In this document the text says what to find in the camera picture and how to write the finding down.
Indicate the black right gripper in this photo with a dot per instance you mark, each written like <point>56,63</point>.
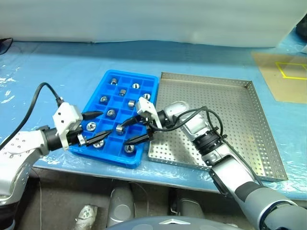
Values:
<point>148,119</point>

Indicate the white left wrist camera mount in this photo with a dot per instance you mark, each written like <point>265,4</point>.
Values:
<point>66,115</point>

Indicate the white crumpled wrapping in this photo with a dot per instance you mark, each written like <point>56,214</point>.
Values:
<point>86,215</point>

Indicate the small metal roller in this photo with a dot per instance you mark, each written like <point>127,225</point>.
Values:
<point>129,148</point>
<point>131,103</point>
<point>114,81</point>
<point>122,92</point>
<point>91,126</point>
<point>104,99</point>
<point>120,129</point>
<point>98,144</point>
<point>146,96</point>
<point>111,113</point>
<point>135,85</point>

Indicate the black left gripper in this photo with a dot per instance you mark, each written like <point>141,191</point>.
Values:
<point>74,137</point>

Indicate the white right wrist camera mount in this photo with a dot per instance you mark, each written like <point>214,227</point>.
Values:
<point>144,105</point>

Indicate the blue plastic table cover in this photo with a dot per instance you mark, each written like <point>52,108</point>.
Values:
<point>72,60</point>

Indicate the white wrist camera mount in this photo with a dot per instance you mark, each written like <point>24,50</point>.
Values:
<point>66,115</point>
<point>144,105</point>

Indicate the perforated steel tray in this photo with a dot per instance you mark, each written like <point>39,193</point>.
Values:
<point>227,100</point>

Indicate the blue compartment tray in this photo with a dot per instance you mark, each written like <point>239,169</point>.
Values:
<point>134,163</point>

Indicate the grey rounded cylinder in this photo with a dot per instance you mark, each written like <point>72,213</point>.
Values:
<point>121,206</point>
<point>190,207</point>

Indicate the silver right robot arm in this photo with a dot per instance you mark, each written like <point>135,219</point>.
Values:
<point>239,177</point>

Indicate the brown cardboard sheet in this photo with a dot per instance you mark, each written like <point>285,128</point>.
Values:
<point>271,79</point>

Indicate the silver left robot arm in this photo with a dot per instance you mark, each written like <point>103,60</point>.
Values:
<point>21,148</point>

